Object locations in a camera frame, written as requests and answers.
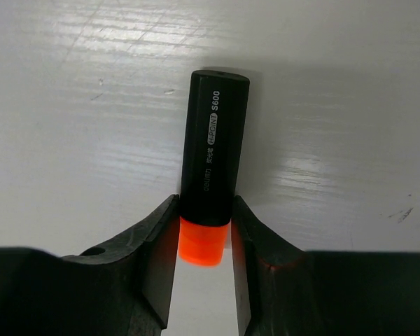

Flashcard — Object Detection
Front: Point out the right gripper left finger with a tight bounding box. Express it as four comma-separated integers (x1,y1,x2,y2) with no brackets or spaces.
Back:
0,195,179,335

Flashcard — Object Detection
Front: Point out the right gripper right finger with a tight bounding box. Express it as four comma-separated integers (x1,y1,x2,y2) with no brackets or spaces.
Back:
231,197,420,335

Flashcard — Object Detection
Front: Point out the orange black highlighter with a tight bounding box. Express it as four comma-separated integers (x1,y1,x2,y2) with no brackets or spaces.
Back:
178,69,250,267

